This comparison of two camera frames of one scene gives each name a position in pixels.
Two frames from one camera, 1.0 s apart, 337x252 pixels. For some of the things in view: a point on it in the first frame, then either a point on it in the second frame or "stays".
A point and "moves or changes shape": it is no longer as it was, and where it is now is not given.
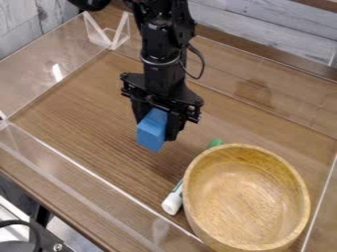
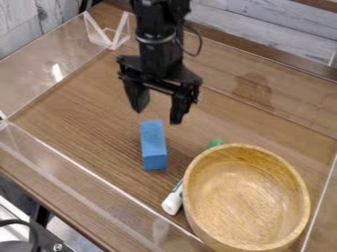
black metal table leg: (42, 216) stays
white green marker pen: (171, 203) stays
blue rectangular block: (151, 129) moves or changes shape
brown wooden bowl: (245, 197) stays
